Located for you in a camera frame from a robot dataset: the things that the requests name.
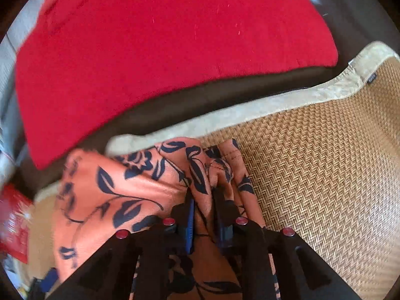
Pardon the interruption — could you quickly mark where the red tissue package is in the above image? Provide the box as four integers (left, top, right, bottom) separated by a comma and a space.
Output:
0, 184, 33, 263

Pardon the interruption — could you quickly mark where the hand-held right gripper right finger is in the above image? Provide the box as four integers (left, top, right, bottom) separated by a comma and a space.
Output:
212, 189, 354, 300

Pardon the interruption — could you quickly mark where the orange floral blouse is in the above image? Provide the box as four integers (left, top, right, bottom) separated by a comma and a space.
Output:
51, 137, 279, 300

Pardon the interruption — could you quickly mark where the red blanket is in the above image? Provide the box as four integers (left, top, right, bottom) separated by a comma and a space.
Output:
15, 0, 340, 171

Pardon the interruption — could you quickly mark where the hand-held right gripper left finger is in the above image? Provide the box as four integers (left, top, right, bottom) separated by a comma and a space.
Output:
47, 194, 196, 300

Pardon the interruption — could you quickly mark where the woven rattan sofa mat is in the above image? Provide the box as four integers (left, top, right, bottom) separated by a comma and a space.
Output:
31, 40, 400, 300

